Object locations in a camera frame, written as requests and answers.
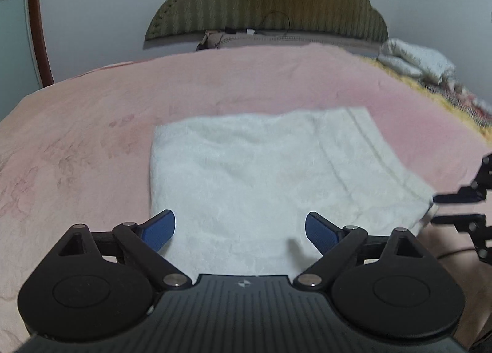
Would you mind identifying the white textured pants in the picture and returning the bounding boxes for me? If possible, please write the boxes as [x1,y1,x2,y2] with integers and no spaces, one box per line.
[150,108,433,278]

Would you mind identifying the yellow patterned bedsheet edge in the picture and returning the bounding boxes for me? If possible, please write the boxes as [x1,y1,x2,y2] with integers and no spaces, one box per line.
[361,57,491,145]

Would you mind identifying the pink floral bed blanket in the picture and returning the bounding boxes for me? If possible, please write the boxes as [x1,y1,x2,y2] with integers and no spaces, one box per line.
[1,44,491,352]

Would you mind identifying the white crumpled cloth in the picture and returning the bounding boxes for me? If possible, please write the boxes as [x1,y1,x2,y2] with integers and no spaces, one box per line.
[377,38,456,90]

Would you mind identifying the white floral wardrobe door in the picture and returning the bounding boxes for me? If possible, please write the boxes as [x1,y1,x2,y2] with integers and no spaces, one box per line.
[0,0,41,118]

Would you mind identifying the olive green padded headboard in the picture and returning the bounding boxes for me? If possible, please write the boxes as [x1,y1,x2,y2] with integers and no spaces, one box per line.
[145,0,389,42]

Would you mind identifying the striped pillow at headboard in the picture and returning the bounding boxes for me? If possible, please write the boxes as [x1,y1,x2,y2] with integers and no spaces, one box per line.
[197,30,381,56]

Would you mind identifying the black charging cable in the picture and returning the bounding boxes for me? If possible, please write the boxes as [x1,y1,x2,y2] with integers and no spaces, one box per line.
[224,10,291,36]

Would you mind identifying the brown wooden door frame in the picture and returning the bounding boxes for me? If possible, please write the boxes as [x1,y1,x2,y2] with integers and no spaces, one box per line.
[27,0,54,88]

